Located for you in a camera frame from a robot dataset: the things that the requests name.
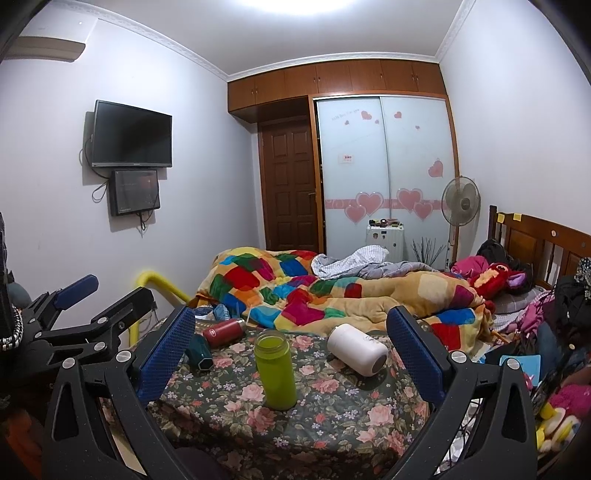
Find red bottle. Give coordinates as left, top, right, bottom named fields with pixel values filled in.
left=202, top=318, right=247, bottom=349

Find pink cloth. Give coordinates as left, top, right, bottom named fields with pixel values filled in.
left=450, top=256, right=490, bottom=278

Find black wall television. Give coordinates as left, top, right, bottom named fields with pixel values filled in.
left=90, top=99, right=174, bottom=169

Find wooden headboard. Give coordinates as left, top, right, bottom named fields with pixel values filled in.
left=488, top=205, right=591, bottom=296

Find grey checked sheet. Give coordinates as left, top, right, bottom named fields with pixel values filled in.
left=311, top=246, right=445, bottom=280

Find dark teal cup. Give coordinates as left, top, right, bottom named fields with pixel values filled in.
left=185, top=333, right=213, bottom=371

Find sliding wardrobe with pink hearts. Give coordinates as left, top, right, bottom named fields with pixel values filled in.
left=313, top=95, right=461, bottom=271

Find orange cloth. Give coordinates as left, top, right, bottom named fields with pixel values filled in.
left=0, top=408, right=44, bottom=467

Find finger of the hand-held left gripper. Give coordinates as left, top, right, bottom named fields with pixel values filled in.
left=28, top=287, right=156, bottom=366
left=18, top=274, right=100, bottom=334

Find white cylindrical bottle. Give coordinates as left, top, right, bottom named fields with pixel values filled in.
left=327, top=323, right=389, bottom=376

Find pink plush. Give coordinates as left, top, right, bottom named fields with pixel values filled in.
left=551, top=383, right=591, bottom=418

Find brown wooden door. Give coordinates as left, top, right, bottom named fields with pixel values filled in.
left=259, top=117, right=320, bottom=254

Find standing fan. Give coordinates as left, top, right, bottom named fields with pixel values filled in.
left=441, top=176, right=481, bottom=271

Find small black wall monitor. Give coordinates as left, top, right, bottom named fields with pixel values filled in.
left=110, top=169, right=162, bottom=217

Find black cable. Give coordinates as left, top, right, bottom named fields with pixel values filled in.
left=91, top=166, right=112, bottom=203

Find colourful patchwork blanket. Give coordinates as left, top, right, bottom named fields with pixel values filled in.
left=196, top=249, right=497, bottom=352

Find green cup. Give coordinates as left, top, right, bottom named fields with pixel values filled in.
left=254, top=329, right=298, bottom=411

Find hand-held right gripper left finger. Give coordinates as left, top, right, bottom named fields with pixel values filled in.
left=42, top=306, right=204, bottom=480

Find yellow toy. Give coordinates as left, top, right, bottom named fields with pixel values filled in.
left=536, top=404, right=580, bottom=455

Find wooden overhead cabinets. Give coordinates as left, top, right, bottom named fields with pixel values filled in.
left=228, top=60, right=450, bottom=123

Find black bag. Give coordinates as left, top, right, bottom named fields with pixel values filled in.
left=477, top=239, right=533, bottom=278

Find white air conditioner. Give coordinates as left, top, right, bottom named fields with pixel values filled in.
left=8, top=36, right=86, bottom=64

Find yellow rail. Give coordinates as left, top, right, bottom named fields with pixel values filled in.
left=129, top=271, right=192, bottom=347

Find floral cloth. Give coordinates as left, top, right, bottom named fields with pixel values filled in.
left=150, top=323, right=432, bottom=480

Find red plush toy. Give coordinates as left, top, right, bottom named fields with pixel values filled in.
left=465, top=261, right=528, bottom=297

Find light blue box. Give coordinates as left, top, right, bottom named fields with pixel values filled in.
left=501, top=354, right=542, bottom=388

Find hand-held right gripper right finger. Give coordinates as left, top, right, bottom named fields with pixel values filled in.
left=387, top=306, right=539, bottom=480

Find dry twig bundle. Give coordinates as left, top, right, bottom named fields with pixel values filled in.
left=412, top=237, right=447, bottom=268

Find black clothing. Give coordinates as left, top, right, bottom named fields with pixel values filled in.
left=553, top=258, right=591, bottom=329

